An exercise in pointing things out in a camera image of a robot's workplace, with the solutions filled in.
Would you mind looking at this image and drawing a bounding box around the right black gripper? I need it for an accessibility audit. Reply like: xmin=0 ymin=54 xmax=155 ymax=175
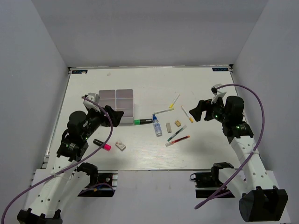
xmin=190 ymin=94 xmax=230 ymax=123

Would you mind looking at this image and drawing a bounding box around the right white organizer tray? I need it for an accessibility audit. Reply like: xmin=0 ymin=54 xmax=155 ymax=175
xmin=116 ymin=89 xmax=134 ymax=124

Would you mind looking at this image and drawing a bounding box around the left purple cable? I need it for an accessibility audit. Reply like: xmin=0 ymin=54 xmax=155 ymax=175
xmin=1 ymin=97 xmax=114 ymax=219

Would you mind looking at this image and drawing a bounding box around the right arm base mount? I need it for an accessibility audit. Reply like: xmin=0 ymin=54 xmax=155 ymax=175
xmin=190 ymin=172 xmax=222 ymax=199

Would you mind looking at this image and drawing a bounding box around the green highlighter marker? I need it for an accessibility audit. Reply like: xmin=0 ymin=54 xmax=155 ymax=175
xmin=134 ymin=119 xmax=153 ymax=125

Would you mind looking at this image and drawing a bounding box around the pink highlighter marker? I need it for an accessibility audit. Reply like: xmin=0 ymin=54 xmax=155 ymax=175
xmin=93 ymin=139 xmax=111 ymax=151

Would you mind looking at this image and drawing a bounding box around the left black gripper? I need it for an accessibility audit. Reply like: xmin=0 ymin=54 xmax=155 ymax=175
xmin=82 ymin=105 xmax=124 ymax=140

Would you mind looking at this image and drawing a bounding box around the white boxed eraser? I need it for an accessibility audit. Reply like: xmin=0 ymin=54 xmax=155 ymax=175
xmin=115 ymin=140 xmax=126 ymax=151

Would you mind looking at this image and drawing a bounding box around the purple cable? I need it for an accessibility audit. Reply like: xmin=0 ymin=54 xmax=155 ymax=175
xmin=1 ymin=97 xmax=114 ymax=219
xmin=194 ymin=84 xmax=264 ymax=210

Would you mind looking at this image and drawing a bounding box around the red ink pen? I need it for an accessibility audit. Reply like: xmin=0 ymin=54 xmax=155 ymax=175
xmin=165 ymin=135 xmax=190 ymax=147

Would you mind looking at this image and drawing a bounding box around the left white organizer tray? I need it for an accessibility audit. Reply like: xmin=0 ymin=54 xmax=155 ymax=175
xmin=98 ymin=89 xmax=117 ymax=124

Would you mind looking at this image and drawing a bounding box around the left blue corner sticker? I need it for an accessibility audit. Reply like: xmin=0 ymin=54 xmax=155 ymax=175
xmin=71 ymin=70 xmax=88 ymax=74

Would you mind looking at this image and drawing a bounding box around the yellow cap pen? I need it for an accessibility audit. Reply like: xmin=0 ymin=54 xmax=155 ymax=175
xmin=181 ymin=105 xmax=194 ymax=123
xmin=153 ymin=108 xmax=174 ymax=115
xmin=169 ymin=93 xmax=180 ymax=109

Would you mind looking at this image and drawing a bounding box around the tan eraser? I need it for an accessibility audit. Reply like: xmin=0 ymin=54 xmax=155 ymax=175
xmin=175 ymin=120 xmax=181 ymax=127

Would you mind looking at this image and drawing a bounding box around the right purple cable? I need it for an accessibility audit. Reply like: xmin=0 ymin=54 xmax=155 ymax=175
xmin=194 ymin=84 xmax=264 ymax=210

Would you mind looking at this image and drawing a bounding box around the blue cap spray bottle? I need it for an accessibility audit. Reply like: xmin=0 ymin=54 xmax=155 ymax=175
xmin=152 ymin=114 xmax=163 ymax=137

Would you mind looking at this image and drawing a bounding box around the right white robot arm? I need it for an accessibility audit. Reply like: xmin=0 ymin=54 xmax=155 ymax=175
xmin=189 ymin=96 xmax=288 ymax=222

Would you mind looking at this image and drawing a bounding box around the green ink pen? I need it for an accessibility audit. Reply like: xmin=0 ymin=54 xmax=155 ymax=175
xmin=167 ymin=125 xmax=187 ymax=142

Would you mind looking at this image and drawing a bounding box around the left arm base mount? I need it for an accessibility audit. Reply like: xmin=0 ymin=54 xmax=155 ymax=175
xmin=78 ymin=171 xmax=118 ymax=197

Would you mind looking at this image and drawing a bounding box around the white organizer tray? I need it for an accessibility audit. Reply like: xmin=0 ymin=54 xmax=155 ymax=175
xmin=116 ymin=89 xmax=134 ymax=124
xmin=98 ymin=89 xmax=117 ymax=124

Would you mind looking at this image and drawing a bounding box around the right blue corner sticker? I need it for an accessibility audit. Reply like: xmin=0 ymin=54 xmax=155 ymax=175
xmin=212 ymin=67 xmax=229 ymax=72

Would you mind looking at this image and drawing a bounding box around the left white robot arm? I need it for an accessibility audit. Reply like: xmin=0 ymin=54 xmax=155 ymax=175
xmin=17 ymin=99 xmax=124 ymax=224

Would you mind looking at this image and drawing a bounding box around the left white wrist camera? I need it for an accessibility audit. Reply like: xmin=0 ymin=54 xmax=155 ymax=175
xmin=83 ymin=93 xmax=100 ymax=111

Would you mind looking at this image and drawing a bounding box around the blue corner sticker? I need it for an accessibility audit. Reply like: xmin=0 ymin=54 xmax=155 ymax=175
xmin=71 ymin=70 xmax=88 ymax=74
xmin=212 ymin=67 xmax=229 ymax=72

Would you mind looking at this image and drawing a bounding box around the grey white eraser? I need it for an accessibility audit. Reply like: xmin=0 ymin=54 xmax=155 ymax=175
xmin=166 ymin=123 xmax=172 ymax=133

